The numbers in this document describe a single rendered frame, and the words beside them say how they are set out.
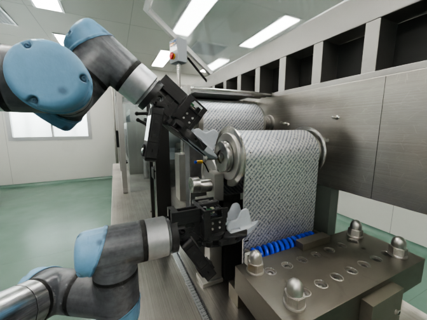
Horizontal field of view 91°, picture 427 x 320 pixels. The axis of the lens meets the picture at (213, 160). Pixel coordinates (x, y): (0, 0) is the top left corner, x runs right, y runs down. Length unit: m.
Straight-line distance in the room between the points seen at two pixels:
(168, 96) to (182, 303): 0.49
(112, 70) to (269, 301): 0.49
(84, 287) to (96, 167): 5.62
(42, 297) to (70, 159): 5.65
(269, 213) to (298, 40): 0.59
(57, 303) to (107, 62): 0.43
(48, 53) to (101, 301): 0.37
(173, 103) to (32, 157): 5.84
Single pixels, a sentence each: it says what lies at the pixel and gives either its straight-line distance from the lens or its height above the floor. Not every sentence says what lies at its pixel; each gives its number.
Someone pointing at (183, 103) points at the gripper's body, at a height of 1.37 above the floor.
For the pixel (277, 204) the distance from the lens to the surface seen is 0.56.
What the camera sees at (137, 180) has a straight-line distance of 1.47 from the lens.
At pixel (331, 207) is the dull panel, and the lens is 0.76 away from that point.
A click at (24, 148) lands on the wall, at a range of 6.24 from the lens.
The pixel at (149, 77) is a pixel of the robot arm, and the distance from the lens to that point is 0.45.
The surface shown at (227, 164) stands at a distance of 0.48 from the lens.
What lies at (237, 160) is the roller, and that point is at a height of 1.25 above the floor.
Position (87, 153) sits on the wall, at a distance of 6.02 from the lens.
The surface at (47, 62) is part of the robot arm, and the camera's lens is 0.30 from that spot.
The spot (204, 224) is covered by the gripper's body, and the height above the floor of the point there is 1.14.
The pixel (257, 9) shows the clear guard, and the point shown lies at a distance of 0.96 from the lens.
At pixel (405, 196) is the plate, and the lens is 0.64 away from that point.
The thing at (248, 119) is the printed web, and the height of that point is 1.35.
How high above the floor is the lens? 1.32
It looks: 9 degrees down
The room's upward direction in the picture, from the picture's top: straight up
